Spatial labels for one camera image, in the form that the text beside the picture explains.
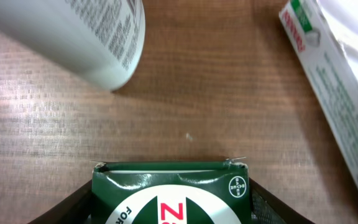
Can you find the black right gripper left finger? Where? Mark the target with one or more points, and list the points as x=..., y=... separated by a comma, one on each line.
x=76, y=208

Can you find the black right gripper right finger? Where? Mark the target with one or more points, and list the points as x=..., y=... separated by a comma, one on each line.
x=268, y=209

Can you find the white red toothpaste box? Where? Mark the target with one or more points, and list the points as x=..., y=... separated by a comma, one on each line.
x=324, y=35

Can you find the white spray bottle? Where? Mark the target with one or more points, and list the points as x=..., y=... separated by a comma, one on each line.
x=100, y=41

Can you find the green round-logo carton box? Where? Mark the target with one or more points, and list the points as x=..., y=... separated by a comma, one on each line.
x=171, y=192

